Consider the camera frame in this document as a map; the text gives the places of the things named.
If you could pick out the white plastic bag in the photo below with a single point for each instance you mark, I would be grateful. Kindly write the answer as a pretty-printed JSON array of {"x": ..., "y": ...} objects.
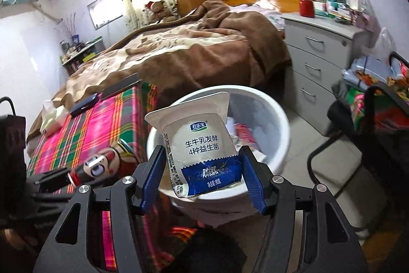
[{"x": 385, "y": 42}]

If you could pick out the grey drawer cabinet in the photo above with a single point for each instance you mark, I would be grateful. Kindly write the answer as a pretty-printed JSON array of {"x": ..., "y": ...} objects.
[{"x": 319, "y": 46}]

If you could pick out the black chair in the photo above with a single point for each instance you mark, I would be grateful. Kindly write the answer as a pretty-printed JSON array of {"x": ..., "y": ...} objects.
[{"x": 369, "y": 110}]

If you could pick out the black phone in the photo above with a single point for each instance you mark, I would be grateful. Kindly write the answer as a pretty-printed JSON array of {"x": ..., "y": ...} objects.
[{"x": 119, "y": 86}]

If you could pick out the cluttered shelf desk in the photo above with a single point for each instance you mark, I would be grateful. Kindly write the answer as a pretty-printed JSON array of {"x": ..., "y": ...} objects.
[{"x": 80, "y": 57}]

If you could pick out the plaid table cloth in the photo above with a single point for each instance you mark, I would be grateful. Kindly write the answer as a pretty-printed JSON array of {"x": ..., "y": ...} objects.
[{"x": 96, "y": 126}]

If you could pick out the white bed sheet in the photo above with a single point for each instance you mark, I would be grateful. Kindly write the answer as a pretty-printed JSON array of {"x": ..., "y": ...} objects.
[{"x": 255, "y": 17}]

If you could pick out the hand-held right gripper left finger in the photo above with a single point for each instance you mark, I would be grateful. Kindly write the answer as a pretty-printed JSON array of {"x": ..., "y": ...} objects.
[{"x": 153, "y": 180}]

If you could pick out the person's left hand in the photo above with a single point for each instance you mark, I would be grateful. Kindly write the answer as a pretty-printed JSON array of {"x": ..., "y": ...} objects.
[{"x": 16, "y": 244}]

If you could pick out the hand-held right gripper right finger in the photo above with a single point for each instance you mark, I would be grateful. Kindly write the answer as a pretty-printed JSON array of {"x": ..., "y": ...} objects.
[{"x": 252, "y": 180}]

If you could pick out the dark cloth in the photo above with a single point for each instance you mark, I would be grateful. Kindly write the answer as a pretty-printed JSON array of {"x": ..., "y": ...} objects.
[{"x": 211, "y": 253}]

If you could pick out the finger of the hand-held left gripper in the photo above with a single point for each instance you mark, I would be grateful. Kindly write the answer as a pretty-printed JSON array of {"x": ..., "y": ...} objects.
[
  {"x": 51, "y": 175},
  {"x": 54, "y": 190}
]

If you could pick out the vase with branches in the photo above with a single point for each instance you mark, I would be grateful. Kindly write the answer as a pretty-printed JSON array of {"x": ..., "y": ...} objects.
[{"x": 68, "y": 30}]

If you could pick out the white yoghurt cup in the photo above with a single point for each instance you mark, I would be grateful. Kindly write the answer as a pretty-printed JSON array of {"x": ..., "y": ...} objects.
[{"x": 198, "y": 145}]

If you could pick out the air conditioner pipe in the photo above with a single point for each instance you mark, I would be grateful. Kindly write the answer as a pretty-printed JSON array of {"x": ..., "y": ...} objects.
[{"x": 44, "y": 14}]

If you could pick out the red cartoon face can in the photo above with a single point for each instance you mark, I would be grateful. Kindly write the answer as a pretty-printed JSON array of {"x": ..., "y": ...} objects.
[{"x": 105, "y": 161}]

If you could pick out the brown teddy bear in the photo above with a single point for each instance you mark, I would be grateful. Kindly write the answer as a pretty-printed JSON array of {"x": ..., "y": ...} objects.
[{"x": 158, "y": 9}]

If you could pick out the window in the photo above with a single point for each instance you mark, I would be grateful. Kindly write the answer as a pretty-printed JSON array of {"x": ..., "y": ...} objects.
[{"x": 105, "y": 9}]

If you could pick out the brown blanket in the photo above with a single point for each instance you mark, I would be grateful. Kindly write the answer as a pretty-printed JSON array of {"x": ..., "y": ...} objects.
[{"x": 191, "y": 52}]

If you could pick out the tissue pack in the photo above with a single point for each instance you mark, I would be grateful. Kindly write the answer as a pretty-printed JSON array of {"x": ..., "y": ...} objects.
[{"x": 52, "y": 119}]

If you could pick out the pile of small boxes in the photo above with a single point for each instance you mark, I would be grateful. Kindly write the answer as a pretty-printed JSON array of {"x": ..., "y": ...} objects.
[{"x": 338, "y": 7}]

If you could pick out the pink milk carton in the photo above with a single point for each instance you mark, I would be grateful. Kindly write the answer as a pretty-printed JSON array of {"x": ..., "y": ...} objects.
[{"x": 246, "y": 135}]

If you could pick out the white trash bin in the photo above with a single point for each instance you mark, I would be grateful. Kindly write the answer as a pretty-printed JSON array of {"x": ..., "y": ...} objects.
[{"x": 274, "y": 119}]

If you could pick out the dark blue glasses case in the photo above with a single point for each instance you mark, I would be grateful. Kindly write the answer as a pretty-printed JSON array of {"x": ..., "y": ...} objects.
[{"x": 84, "y": 104}]

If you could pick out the red jar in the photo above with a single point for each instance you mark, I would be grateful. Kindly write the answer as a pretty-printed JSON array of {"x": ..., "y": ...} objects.
[{"x": 306, "y": 7}]

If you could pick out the colourful plastic bag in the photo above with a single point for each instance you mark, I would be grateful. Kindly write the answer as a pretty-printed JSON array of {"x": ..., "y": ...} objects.
[{"x": 361, "y": 100}]

